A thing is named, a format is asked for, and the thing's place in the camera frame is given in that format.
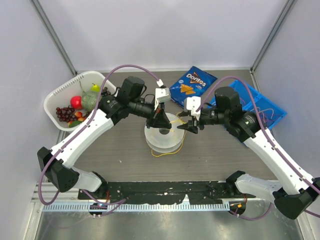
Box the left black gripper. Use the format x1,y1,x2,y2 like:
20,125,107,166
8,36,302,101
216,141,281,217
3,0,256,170
129,98,172,129

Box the yellow cable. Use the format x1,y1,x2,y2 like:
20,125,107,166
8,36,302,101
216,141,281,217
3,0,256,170
150,111,189,158

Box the translucent white spool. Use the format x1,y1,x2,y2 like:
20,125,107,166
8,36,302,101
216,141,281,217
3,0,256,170
144,113,185,154

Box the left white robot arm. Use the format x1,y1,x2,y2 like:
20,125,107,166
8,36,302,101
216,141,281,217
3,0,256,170
37,76,172,200

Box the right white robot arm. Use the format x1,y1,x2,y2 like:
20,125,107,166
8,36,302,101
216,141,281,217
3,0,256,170
178,86,320,220

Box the blue Doritos chip bag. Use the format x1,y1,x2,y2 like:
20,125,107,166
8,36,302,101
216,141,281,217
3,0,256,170
169,66,218,107

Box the yellow green toy pear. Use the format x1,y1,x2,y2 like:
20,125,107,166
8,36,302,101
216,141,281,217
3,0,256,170
90,83,101,93

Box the small peach toy fruit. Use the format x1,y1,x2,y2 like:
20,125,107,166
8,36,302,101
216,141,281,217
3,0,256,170
74,111,84,122

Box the red toy apple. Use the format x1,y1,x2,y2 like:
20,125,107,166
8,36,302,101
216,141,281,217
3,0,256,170
70,95,83,110

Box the purple toy grape bunch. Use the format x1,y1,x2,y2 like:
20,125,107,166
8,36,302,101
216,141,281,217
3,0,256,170
55,105,77,123

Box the white plastic fruit basket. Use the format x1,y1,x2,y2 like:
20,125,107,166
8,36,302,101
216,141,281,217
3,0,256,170
43,71,105,133

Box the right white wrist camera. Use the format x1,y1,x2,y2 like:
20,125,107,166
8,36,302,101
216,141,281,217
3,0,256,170
184,96,202,121

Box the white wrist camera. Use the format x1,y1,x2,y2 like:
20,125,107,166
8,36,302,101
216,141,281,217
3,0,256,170
184,96,202,121
154,87,171,110

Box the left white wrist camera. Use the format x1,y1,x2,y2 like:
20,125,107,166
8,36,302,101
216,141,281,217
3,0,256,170
154,87,171,110

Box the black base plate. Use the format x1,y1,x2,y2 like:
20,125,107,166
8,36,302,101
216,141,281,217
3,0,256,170
77,180,257,204

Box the bundle of coloured wires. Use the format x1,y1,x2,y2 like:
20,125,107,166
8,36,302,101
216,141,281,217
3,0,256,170
239,98,280,128

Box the blue plastic cable bin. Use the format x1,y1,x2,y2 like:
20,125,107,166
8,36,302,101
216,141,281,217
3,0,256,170
207,79,288,131

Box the white slotted cable duct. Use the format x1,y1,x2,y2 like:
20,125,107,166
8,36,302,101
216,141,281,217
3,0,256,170
42,201,230,213

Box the aluminium corner post right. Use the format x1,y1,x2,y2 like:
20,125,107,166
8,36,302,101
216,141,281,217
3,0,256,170
250,0,298,73

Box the aluminium corner post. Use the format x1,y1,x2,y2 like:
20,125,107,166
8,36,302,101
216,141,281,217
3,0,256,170
30,0,77,76
250,0,298,73

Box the aluminium corner post left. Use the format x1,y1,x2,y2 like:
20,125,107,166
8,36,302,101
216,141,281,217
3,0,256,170
30,0,77,76

